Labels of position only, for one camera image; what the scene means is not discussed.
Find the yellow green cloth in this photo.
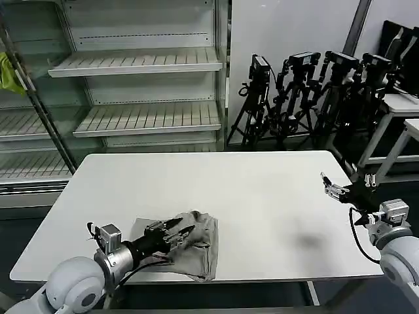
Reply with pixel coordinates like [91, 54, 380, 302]
[0, 51, 26, 96]

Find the black metal pole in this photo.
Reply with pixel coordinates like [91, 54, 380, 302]
[0, 16, 79, 173]

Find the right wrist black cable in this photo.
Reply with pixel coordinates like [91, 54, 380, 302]
[348, 205, 383, 263]

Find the white metal shelf rack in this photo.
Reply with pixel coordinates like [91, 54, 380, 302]
[47, 0, 230, 154]

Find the glass sided shelf rack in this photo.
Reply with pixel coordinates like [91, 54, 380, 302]
[0, 0, 86, 210]

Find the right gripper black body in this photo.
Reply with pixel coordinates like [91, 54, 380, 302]
[342, 183, 378, 212]

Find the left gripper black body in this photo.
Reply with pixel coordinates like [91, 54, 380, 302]
[130, 222, 172, 260]

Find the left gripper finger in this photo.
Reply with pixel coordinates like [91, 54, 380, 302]
[163, 224, 196, 247]
[147, 215, 183, 234]

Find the white work table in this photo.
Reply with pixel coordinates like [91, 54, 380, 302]
[9, 150, 386, 310]

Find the grey slanted metal beam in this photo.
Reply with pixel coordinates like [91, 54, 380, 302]
[343, 0, 373, 56]

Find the large white side table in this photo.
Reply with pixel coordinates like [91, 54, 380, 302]
[357, 93, 419, 165]

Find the grey printed t-shirt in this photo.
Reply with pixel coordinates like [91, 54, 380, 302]
[129, 210, 219, 283]

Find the black equipment bag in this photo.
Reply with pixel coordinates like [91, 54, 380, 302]
[381, 20, 419, 96]

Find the black tripod with camera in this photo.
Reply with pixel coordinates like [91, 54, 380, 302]
[271, 51, 321, 150]
[306, 50, 361, 152]
[346, 52, 402, 154]
[227, 54, 280, 150]

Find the small white side table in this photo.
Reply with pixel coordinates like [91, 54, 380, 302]
[373, 118, 419, 186]

